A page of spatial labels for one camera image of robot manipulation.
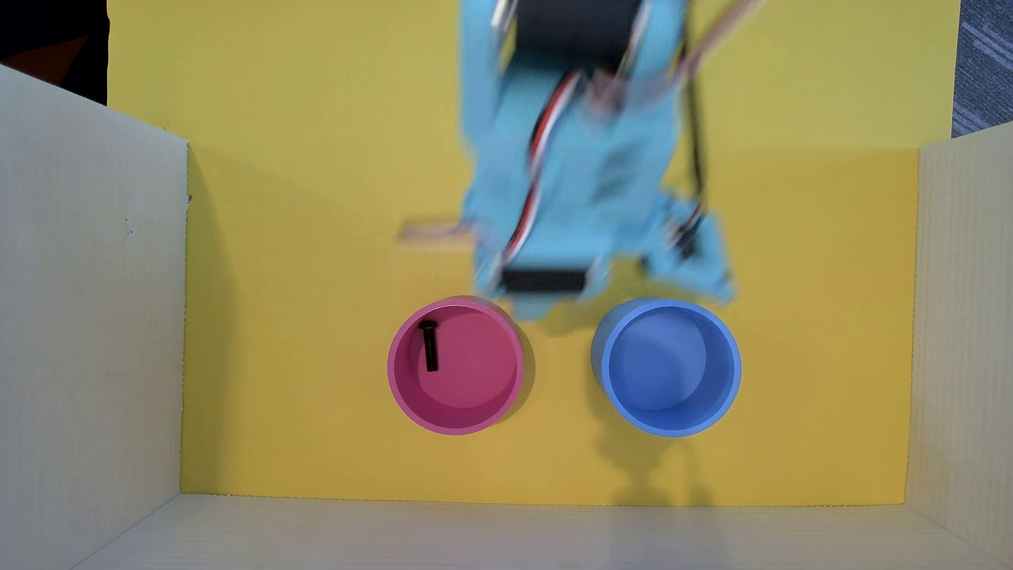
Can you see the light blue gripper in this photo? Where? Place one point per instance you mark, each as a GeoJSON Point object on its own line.
{"type": "Point", "coordinates": [543, 281]}

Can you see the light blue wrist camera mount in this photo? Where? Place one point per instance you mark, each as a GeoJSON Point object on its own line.
{"type": "Point", "coordinates": [692, 253]}

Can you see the tan tape strip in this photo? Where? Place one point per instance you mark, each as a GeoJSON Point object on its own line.
{"type": "Point", "coordinates": [431, 233]}

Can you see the black bolt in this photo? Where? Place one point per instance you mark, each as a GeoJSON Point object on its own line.
{"type": "Point", "coordinates": [430, 348]}

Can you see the yellow paper sheet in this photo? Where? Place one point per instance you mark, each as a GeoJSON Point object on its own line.
{"type": "Point", "coordinates": [316, 317]}

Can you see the cardboard box walls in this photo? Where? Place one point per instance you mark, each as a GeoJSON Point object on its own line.
{"type": "Point", "coordinates": [87, 317]}

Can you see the light blue robot arm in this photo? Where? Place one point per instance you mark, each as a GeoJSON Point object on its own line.
{"type": "Point", "coordinates": [578, 47]}

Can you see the pink round cup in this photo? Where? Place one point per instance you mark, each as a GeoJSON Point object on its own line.
{"type": "Point", "coordinates": [456, 368]}

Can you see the blue round cup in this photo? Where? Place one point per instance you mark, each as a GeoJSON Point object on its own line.
{"type": "Point", "coordinates": [666, 368]}

